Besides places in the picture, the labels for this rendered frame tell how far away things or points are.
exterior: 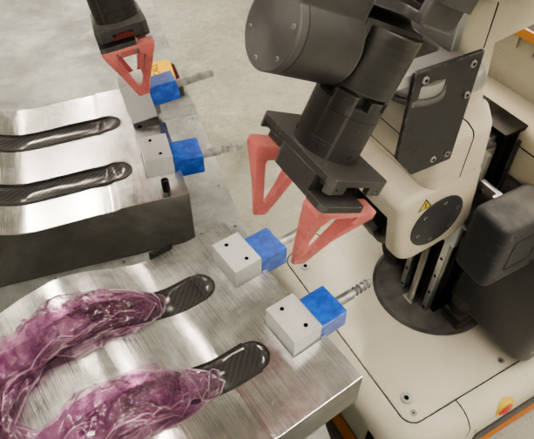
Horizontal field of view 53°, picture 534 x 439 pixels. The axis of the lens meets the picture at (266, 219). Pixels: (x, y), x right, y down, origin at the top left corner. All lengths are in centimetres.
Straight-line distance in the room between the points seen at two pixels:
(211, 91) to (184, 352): 199
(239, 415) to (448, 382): 78
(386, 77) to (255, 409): 33
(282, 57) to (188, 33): 260
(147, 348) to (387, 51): 36
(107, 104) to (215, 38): 205
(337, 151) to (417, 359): 90
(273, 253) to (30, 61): 72
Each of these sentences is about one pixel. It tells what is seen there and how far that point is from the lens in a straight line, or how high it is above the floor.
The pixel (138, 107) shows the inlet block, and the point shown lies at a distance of 78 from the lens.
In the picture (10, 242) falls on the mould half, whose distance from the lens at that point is 71.
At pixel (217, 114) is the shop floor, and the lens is 233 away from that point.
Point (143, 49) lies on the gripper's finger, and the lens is 73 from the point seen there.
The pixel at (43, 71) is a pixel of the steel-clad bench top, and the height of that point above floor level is 80.
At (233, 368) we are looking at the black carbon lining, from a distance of 58.
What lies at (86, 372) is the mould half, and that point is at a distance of 55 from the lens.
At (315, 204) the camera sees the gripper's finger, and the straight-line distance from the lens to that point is 41.
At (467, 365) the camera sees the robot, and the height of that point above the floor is 28.
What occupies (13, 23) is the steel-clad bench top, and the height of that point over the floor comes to 80.
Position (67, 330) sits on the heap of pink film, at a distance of 55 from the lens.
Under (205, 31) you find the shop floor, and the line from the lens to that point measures 295.
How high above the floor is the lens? 136
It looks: 47 degrees down
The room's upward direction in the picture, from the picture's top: straight up
